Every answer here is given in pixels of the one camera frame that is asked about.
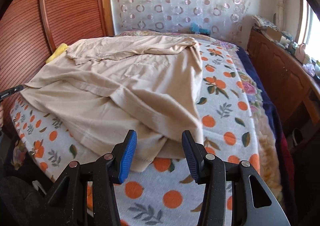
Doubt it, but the beige t-shirt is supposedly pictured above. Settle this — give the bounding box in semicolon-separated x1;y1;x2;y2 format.
21;35;203;172

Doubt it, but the person's left hand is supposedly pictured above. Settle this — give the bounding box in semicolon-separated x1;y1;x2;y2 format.
0;105;4;128

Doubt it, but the orange fruit print blanket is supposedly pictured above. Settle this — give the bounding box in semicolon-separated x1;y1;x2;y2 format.
10;40;260;225

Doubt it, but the floral quilt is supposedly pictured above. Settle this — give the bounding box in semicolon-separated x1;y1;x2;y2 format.
116;35;282;209

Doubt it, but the yellow Pikachu plush toy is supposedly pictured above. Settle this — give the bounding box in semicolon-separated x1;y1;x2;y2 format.
46;43;68;64

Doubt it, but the dark blue bed sheet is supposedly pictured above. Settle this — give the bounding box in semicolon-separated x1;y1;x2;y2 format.
235;46;295;205

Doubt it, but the wooden slatted headboard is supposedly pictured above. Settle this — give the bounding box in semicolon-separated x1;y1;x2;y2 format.
0;0;116;139

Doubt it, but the wooden side cabinet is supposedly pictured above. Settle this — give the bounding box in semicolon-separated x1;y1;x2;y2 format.
247;28;319;143

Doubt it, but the blue object on bed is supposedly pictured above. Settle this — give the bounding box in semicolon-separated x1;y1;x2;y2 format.
189;22;211;36

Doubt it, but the cardboard box on cabinet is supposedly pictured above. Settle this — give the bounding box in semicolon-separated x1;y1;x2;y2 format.
266;26;282;41

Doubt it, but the stack of papers on cabinet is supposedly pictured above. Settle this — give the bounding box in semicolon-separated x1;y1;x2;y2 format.
252;14;278;31

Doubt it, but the wooden framed window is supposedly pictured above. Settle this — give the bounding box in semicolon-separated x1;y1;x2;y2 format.
296;0;319;62

